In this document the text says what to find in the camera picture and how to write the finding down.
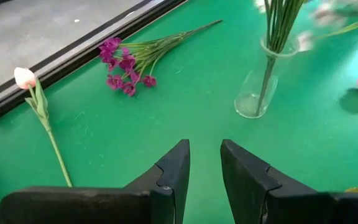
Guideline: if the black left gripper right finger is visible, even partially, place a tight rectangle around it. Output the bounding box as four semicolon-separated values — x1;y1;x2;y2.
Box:
221;139;358;224

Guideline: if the green table mat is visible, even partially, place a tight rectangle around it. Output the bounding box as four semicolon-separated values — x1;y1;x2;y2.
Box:
0;0;358;224

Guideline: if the clear glass vase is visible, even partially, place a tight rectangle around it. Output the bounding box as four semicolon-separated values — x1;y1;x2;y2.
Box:
234;34;300;119

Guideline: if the pink tulip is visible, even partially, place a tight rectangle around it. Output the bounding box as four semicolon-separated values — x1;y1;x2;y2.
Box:
13;67;73;188

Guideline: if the black aluminium table frame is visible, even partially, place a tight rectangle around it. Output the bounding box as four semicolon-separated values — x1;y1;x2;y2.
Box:
0;0;188;224

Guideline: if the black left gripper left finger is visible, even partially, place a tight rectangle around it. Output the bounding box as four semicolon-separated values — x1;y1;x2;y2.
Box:
0;139;191;224

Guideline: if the white flower bunch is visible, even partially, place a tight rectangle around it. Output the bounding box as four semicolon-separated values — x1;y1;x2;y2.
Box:
253;0;358;52

